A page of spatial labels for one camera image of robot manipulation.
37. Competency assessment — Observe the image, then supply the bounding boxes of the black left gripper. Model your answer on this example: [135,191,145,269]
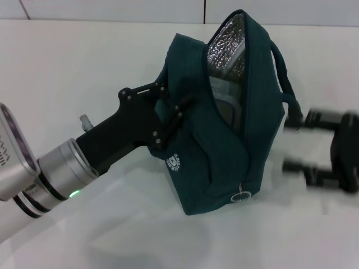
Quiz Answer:
[75,81,195,173]

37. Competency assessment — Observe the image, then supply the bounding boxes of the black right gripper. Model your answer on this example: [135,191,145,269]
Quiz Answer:
[282,109,359,194]

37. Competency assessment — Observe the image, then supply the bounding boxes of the clear plastic food container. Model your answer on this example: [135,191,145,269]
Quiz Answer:
[209,76,242,130]

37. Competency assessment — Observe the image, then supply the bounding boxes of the teal blue lunch bag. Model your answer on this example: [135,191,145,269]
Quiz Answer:
[147,10,303,217]

